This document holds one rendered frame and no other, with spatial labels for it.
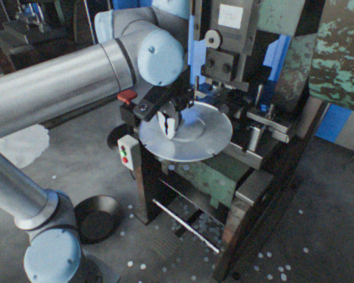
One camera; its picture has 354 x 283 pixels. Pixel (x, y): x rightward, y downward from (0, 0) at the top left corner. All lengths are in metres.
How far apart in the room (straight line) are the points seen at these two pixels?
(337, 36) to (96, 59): 0.32
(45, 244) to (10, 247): 0.93
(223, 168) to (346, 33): 0.56
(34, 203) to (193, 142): 0.44
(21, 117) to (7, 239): 1.31
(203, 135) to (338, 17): 0.46
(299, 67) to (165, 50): 0.70
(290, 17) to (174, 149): 0.42
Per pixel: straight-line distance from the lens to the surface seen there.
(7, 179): 0.63
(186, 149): 0.68
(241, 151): 0.83
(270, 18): 0.67
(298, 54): 0.99
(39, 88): 0.37
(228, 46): 0.78
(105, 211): 1.53
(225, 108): 0.85
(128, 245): 1.39
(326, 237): 1.61
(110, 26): 0.49
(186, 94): 0.62
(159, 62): 0.37
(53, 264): 0.67
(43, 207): 0.72
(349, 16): 0.37
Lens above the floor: 1.24
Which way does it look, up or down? 41 degrees down
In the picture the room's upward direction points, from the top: straight up
